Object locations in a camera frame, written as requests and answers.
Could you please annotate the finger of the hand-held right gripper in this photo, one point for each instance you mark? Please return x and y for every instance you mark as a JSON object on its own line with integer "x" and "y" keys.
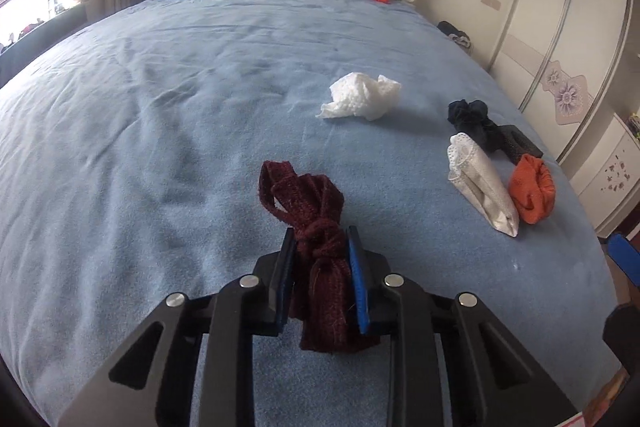
{"x": 627, "y": 259}
{"x": 622, "y": 337}

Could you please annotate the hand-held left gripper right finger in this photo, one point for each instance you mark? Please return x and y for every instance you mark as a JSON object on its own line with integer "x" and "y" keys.
{"x": 357, "y": 287}

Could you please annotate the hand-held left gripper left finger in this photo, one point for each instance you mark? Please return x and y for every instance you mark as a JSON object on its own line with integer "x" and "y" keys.
{"x": 286, "y": 277}

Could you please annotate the knotted maroon sock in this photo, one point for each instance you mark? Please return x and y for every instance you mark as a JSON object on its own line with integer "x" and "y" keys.
{"x": 322, "y": 287}

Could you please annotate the white floral cabinet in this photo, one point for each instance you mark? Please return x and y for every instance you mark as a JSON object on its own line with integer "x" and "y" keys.
{"x": 610, "y": 177}

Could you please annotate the rolled orange sock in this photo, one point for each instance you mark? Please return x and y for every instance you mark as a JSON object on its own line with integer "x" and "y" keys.
{"x": 532, "y": 192}

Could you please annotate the green items on cabinet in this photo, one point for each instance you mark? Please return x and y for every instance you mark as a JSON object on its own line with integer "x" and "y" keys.
{"x": 635, "y": 122}

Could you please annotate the flat black case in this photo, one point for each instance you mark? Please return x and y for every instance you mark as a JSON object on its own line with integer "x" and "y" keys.
{"x": 520, "y": 142}

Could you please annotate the rolled white sock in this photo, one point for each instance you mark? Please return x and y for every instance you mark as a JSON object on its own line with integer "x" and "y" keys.
{"x": 480, "y": 182}

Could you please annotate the crumpled white tissue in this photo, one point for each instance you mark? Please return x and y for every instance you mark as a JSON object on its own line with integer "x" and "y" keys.
{"x": 360, "y": 99}

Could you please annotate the knotted black sock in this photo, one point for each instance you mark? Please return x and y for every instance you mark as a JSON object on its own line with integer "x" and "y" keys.
{"x": 470, "y": 117}

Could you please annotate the white nightstand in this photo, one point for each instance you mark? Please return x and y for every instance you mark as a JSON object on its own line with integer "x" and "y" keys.
{"x": 467, "y": 49}

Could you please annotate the white floral sliding wardrobe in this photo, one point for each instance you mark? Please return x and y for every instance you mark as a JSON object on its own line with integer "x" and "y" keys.
{"x": 550, "y": 7}

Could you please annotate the dark clothes pile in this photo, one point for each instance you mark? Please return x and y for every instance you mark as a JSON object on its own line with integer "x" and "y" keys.
{"x": 452, "y": 32}

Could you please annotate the beige wall socket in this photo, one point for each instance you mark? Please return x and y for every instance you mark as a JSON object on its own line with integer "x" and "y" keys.
{"x": 491, "y": 2}

